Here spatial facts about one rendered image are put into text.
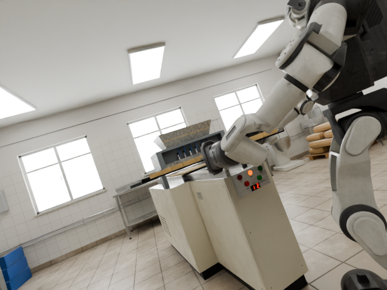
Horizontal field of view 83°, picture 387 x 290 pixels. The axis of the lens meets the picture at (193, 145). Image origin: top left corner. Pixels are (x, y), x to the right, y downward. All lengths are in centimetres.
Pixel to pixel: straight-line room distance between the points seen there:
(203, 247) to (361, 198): 140
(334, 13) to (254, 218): 111
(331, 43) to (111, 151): 498
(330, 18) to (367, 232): 71
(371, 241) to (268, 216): 64
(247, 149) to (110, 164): 479
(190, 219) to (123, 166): 345
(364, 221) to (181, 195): 136
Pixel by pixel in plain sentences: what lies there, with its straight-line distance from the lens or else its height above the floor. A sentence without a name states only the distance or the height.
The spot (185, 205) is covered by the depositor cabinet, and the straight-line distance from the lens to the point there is 198.
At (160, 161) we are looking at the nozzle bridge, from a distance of 193.
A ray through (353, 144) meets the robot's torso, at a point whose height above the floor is 87.
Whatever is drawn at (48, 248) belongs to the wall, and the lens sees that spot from 571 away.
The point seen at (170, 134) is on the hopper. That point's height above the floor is 129.
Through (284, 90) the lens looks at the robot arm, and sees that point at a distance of 56.
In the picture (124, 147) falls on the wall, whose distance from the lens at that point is 527.
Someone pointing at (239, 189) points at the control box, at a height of 75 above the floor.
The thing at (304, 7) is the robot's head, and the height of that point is 140.
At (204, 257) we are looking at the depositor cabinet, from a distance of 212.
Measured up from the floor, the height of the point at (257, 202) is 62.
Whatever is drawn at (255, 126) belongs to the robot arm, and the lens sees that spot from 57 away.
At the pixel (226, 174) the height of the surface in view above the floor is 86.
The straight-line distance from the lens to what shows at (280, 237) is 158.
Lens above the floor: 102
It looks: 3 degrees up
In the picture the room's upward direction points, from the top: 21 degrees counter-clockwise
